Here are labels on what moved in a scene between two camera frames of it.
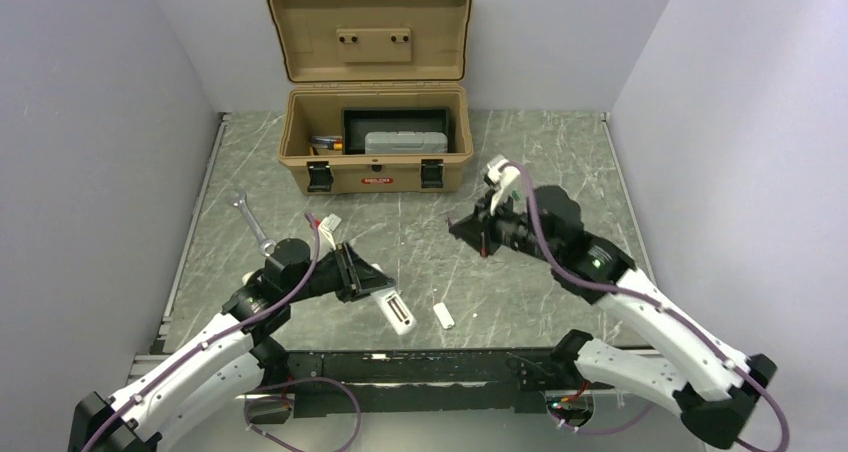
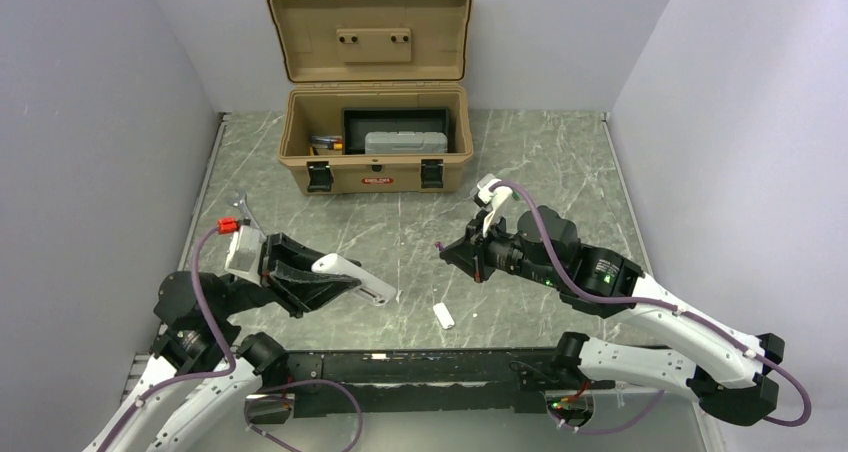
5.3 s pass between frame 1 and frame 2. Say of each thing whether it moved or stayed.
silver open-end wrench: stayed
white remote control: moved
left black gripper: moved
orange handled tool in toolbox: stayed
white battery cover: stayed
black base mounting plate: stayed
